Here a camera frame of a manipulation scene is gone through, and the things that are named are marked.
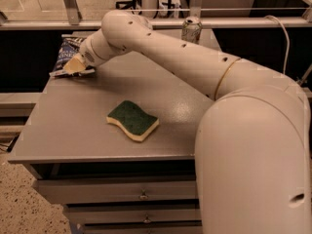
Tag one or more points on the drawer knob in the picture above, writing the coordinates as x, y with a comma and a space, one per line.
147, 220
143, 196

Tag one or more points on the metal railing frame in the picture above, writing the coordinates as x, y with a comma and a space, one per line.
87, 14

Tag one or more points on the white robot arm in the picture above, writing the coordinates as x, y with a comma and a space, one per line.
252, 153

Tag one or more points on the green white 7up can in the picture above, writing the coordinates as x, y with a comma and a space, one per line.
191, 30

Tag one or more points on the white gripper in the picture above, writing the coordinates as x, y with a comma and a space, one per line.
87, 53

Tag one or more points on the blue chip bag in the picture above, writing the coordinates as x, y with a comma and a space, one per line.
68, 49

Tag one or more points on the green yellow sponge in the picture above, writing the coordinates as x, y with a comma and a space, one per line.
132, 120

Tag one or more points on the grey drawer cabinet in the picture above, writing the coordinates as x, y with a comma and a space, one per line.
95, 171

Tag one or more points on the top drawer knob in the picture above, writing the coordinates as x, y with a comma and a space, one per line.
143, 196

